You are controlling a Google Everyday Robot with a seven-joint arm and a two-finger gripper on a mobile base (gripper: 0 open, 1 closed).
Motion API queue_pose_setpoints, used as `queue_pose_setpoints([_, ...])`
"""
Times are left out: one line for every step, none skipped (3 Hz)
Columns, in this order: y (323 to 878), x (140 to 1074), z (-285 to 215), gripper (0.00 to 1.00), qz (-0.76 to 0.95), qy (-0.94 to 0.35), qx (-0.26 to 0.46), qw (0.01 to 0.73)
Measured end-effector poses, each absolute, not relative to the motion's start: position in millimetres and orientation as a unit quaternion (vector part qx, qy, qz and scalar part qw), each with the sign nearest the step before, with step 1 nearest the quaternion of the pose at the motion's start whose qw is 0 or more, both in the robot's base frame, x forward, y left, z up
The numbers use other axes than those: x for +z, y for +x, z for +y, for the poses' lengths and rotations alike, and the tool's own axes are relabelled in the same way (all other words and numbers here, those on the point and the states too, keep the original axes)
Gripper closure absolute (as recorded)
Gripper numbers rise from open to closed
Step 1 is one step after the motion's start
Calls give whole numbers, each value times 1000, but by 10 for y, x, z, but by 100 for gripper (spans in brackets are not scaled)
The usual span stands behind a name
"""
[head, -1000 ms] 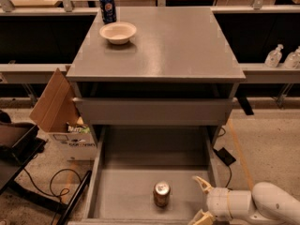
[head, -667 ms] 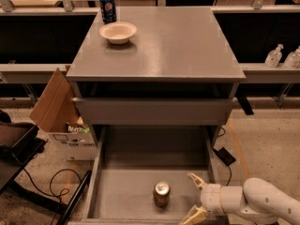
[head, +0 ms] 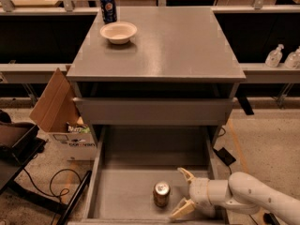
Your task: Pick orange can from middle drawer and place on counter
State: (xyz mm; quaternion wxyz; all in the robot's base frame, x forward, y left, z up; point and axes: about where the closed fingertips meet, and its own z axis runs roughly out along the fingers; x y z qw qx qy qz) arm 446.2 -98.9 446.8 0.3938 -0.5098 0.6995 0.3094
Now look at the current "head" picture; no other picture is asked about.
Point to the open cardboard box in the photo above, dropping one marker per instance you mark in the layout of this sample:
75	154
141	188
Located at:
54	111

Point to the black power adapter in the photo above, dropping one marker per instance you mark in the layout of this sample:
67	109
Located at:
225	156

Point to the grey top drawer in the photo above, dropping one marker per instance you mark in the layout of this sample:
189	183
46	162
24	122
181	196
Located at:
155	112

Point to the green snack bag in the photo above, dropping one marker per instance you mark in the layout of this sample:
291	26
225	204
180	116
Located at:
78	129

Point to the white paper bowl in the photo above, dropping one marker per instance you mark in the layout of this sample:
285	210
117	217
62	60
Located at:
118	32

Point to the blue pepsi can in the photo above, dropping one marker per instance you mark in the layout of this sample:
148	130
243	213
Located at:
108	9

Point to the orange soda can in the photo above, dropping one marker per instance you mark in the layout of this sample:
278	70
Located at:
161	193

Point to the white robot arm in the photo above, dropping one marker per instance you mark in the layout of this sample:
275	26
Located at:
241	193

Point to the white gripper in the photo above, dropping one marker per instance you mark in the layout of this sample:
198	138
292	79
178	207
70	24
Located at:
199	191

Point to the grey drawer cabinet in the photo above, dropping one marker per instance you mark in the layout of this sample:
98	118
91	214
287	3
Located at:
177	53

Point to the clear sanitizer pump bottle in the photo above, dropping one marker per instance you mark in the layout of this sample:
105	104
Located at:
274	56

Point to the open grey middle drawer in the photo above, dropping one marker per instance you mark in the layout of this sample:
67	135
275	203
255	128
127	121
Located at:
131	159

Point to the black object floor corner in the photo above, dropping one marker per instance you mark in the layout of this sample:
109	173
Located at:
270	219

